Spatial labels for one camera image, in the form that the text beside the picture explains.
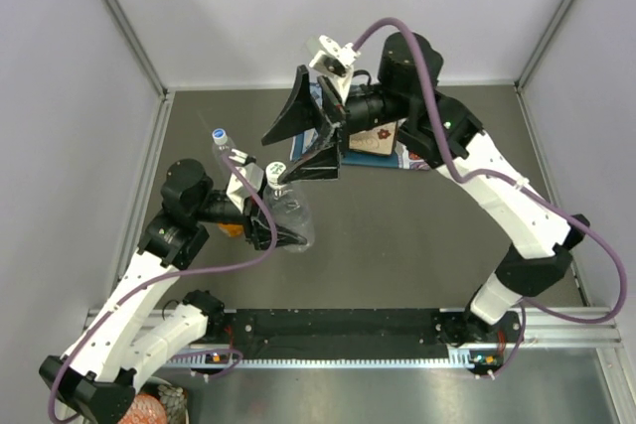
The blue white bottle cap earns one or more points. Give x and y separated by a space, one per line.
220 136

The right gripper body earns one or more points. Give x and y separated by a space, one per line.
336 108

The aluminium frame rail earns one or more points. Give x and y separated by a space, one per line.
544 331

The blue patterned placemat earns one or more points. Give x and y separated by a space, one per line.
401 158

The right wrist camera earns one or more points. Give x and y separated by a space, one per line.
333 61

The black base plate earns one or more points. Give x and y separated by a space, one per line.
355 333

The orange juice bottle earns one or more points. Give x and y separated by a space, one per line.
231 230

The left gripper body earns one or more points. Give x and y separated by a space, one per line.
254 230

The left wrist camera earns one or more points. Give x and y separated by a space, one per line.
248 172

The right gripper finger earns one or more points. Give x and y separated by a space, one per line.
321 160
300 113

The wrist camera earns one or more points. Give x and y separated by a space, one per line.
333 61
248 172

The small white bottle cap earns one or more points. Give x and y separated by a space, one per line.
273 173

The clear plastic bottle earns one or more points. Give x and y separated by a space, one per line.
219 150
290 209

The grey cable duct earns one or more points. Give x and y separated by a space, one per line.
463 358

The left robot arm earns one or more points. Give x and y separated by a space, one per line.
100 374

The stacked patterned bowls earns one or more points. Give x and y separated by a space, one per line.
159 401

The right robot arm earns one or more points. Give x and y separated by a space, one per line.
541 241

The square floral plate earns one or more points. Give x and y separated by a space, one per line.
379 141

